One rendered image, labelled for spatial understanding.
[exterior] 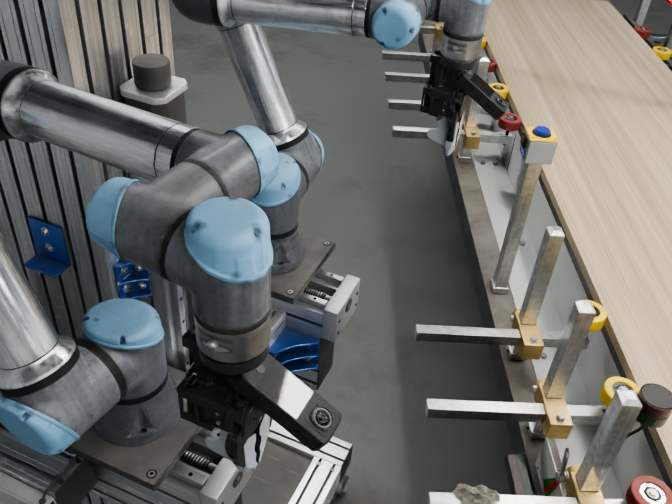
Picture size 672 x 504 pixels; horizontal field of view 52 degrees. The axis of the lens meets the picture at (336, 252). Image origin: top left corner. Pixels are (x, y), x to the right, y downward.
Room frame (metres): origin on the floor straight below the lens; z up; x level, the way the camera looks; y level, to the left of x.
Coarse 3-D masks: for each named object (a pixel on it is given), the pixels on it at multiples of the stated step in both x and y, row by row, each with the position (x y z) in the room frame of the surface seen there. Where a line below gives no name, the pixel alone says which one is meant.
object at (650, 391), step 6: (648, 384) 0.83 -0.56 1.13; (654, 384) 0.83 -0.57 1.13; (642, 390) 0.81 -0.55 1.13; (648, 390) 0.81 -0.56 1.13; (654, 390) 0.81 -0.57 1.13; (660, 390) 0.82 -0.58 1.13; (666, 390) 0.82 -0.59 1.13; (642, 396) 0.80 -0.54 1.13; (648, 396) 0.80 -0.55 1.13; (654, 396) 0.80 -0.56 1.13; (660, 396) 0.80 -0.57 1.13; (666, 396) 0.80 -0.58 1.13; (648, 402) 0.79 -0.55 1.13; (654, 402) 0.79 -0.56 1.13; (660, 402) 0.79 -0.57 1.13; (666, 402) 0.79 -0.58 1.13; (660, 408) 0.78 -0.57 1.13; (666, 408) 0.78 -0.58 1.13; (636, 420) 0.79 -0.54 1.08; (642, 426) 0.80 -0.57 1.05; (630, 432) 0.78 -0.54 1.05; (636, 432) 0.80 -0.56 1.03
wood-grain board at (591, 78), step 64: (512, 0) 3.59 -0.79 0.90; (576, 0) 3.67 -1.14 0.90; (512, 64) 2.76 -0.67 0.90; (576, 64) 2.82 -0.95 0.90; (640, 64) 2.87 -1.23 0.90; (576, 128) 2.23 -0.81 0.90; (640, 128) 2.27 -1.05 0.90; (576, 192) 1.81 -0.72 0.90; (640, 192) 1.84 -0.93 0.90; (576, 256) 1.51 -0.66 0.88; (640, 256) 1.51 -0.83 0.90; (640, 320) 1.25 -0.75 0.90; (640, 384) 1.04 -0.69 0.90
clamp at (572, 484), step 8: (576, 464) 0.84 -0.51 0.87; (568, 472) 0.83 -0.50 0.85; (576, 472) 0.82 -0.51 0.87; (576, 480) 0.80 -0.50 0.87; (568, 488) 0.81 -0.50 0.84; (576, 488) 0.79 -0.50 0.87; (568, 496) 0.80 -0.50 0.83; (576, 496) 0.77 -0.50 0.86; (584, 496) 0.77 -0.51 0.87; (592, 496) 0.77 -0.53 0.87; (600, 496) 0.77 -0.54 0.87
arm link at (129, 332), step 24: (96, 312) 0.76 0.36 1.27; (120, 312) 0.77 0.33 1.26; (144, 312) 0.78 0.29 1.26; (96, 336) 0.71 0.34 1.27; (120, 336) 0.71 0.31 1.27; (144, 336) 0.73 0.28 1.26; (120, 360) 0.69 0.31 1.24; (144, 360) 0.72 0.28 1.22; (120, 384) 0.67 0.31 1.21; (144, 384) 0.71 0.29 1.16
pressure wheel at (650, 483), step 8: (640, 480) 0.79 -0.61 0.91; (648, 480) 0.79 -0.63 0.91; (656, 480) 0.79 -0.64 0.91; (632, 488) 0.77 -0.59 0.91; (640, 488) 0.77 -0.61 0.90; (648, 488) 0.78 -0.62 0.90; (656, 488) 0.78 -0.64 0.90; (664, 488) 0.78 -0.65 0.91; (632, 496) 0.76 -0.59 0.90; (640, 496) 0.76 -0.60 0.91; (648, 496) 0.76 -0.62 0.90; (656, 496) 0.76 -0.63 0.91; (664, 496) 0.76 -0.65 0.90
